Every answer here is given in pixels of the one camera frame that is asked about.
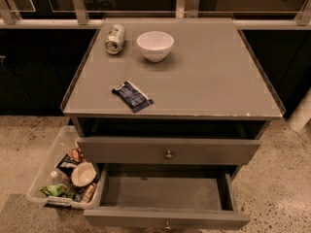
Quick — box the clear plastic storage bin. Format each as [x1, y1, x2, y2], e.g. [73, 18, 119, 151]
[26, 125, 104, 210]

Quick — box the blue snack packet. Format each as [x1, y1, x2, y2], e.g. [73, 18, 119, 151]
[112, 81, 154, 113]

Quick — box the clear plastic bottle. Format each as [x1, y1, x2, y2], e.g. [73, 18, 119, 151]
[51, 171, 70, 186]

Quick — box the white ceramic bowl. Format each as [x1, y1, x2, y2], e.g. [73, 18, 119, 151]
[136, 31, 174, 62]

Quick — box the grey drawer cabinet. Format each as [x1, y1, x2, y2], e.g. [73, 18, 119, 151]
[60, 17, 287, 180]

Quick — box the green snack bag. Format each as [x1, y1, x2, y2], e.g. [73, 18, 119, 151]
[39, 183, 73, 198]

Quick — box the grey open middle drawer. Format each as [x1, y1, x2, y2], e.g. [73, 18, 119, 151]
[84, 164, 250, 230]

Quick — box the red snack packet in bin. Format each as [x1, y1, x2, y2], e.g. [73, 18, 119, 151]
[71, 148, 86, 162]

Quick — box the black snack bag in bin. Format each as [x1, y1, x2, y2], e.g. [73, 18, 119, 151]
[56, 154, 79, 177]

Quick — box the metal railing frame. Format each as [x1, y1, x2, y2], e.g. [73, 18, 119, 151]
[0, 0, 311, 30]

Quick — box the silver soda can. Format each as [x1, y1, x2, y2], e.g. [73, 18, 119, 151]
[105, 24, 125, 54]

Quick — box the white bowl in bin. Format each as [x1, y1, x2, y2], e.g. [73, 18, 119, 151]
[71, 162, 96, 187]

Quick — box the grey upper drawer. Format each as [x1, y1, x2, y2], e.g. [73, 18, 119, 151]
[77, 137, 261, 165]

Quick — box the brown can in bin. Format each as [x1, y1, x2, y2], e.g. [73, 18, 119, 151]
[81, 183, 97, 203]

